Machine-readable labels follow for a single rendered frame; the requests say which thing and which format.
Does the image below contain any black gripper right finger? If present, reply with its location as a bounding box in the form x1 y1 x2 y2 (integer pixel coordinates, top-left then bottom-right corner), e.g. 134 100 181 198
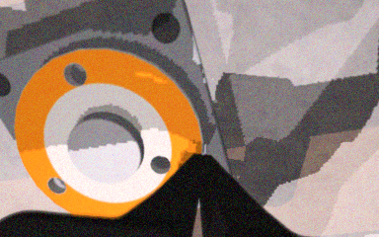
199 154 310 237

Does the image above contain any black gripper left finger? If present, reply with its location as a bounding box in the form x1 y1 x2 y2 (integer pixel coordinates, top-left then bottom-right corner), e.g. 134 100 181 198
0 153 203 237

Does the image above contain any orange and white round plate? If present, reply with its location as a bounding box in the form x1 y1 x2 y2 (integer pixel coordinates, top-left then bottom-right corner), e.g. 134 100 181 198
14 48 203 217

